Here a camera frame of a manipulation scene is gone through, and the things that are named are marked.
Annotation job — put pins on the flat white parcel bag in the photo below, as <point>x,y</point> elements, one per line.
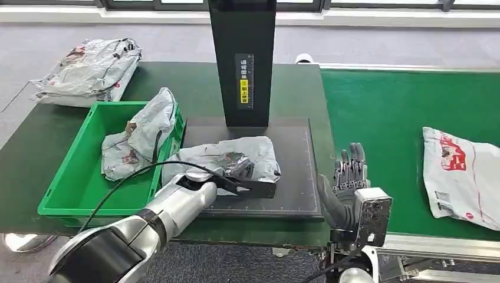
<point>74,100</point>

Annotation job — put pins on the grey parcel bag red print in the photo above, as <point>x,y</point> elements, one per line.
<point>148,125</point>

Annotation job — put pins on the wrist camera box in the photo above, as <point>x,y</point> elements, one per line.
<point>373,216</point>
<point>254,189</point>

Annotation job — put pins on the green conveyor belt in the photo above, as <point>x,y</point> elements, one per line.
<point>390,117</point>

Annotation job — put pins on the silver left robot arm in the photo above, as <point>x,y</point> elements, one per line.
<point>164,218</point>

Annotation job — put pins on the crumpled grey parcel bag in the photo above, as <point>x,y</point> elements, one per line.
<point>91,64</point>

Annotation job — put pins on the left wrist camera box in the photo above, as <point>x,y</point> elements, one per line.
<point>254,189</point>

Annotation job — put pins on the aluminium conveyor side rail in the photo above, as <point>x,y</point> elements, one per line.
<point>429,248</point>
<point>410,67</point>

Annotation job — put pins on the green plastic crate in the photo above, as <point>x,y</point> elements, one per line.
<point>78,187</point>

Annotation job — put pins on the white parcel bag red logo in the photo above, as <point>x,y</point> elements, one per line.
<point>468,183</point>

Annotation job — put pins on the black scanner column with base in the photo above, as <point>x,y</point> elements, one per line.
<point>242,31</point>

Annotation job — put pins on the dark window frame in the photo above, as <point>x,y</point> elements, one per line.
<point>129,4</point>

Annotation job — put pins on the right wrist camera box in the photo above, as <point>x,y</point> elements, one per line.
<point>373,216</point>

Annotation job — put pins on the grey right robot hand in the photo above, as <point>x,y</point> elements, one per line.
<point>343,195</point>

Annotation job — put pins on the black and yellow column label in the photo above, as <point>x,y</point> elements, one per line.
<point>244,82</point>

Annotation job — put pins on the grey parcel bag dark contents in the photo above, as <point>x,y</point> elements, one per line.
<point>258,152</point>

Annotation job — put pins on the chrome round base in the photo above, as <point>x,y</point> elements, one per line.
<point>27,243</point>

